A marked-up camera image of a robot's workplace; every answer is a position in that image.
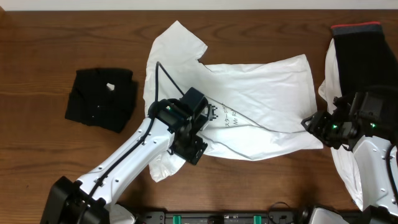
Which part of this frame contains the white robot-print t-shirt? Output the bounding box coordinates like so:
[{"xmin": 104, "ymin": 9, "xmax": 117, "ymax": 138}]
[{"xmin": 142, "ymin": 20, "xmax": 324, "ymax": 183}]

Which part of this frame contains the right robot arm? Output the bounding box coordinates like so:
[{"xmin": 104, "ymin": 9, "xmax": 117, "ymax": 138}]
[{"xmin": 301, "ymin": 91, "xmax": 397, "ymax": 223}]

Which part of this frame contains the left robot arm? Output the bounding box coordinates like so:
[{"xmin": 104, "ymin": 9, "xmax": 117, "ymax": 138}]
[{"xmin": 40, "ymin": 98, "xmax": 210, "ymax": 223}]

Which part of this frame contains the white garment under pile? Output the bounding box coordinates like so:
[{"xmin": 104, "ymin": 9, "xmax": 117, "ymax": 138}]
[{"xmin": 318, "ymin": 39, "xmax": 364, "ymax": 210}]

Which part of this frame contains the black garment with red trim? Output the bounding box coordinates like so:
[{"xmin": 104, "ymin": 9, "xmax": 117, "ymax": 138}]
[{"xmin": 331, "ymin": 22, "xmax": 397, "ymax": 125}]

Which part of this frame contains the folded black shirt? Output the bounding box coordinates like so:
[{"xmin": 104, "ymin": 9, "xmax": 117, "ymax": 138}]
[{"xmin": 65, "ymin": 68, "xmax": 138, "ymax": 133}]

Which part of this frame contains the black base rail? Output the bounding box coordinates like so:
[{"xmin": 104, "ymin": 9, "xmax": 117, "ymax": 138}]
[{"xmin": 136, "ymin": 202, "xmax": 316, "ymax": 224}]

